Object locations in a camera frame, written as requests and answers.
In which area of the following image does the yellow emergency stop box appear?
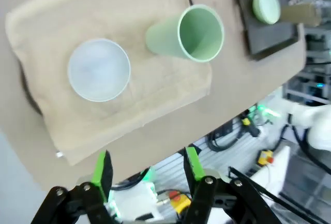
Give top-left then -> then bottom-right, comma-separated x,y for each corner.
258,150 -> 275,167
168,192 -> 192,213

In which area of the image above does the metal shelf rack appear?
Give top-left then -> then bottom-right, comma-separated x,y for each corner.
283,0 -> 331,106

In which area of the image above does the beige towel mat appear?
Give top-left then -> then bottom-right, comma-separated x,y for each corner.
5,0 -> 212,167

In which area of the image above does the tall green cup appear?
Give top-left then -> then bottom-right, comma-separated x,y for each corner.
145,4 -> 225,63

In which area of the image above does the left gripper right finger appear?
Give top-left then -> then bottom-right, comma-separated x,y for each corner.
180,146 -> 269,224

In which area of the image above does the pale green bowl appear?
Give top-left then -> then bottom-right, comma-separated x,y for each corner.
252,0 -> 282,25

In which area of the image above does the white bowl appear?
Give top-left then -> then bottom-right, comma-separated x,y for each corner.
67,38 -> 131,102

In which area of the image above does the black left camera cable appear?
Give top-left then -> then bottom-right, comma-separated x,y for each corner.
227,166 -> 331,224

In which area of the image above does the black handheld enabling switch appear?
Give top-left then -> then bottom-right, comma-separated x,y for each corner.
240,115 -> 261,137

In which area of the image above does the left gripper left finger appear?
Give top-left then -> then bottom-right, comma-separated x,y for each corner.
32,150 -> 114,224

